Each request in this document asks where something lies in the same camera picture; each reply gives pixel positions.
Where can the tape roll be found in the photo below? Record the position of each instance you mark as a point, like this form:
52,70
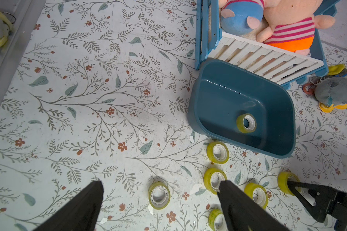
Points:
216,220
246,123
283,178
258,194
212,179
159,195

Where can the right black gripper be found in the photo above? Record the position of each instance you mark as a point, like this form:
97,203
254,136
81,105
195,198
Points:
320,200

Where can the grey plush keychain toy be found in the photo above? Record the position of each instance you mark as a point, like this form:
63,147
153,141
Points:
331,90

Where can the plush doll blue shorts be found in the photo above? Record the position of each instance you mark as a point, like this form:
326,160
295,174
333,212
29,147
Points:
241,17

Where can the tape roll nearest box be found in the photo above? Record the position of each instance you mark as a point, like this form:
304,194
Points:
217,152

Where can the plush doll orange shorts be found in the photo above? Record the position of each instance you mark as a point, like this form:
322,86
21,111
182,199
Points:
292,24

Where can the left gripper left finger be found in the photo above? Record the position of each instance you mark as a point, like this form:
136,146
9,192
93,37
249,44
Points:
80,213

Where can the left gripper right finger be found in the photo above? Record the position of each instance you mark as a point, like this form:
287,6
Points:
242,213

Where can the teal plastic storage box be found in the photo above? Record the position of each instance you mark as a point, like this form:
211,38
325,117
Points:
222,92

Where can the white blue toy crib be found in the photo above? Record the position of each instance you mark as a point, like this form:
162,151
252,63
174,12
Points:
277,65

